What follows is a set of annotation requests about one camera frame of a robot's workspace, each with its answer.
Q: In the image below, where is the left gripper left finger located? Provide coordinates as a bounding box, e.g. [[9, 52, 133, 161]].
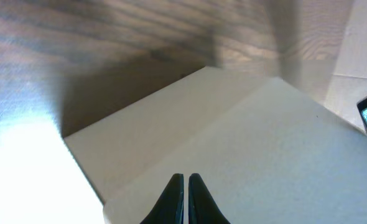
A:
[[141, 174, 184, 224]]

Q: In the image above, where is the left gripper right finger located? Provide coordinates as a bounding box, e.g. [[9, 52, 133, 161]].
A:
[[188, 173, 230, 224]]

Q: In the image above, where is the brown cardboard box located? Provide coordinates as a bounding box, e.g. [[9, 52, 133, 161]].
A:
[[65, 1, 367, 223]]

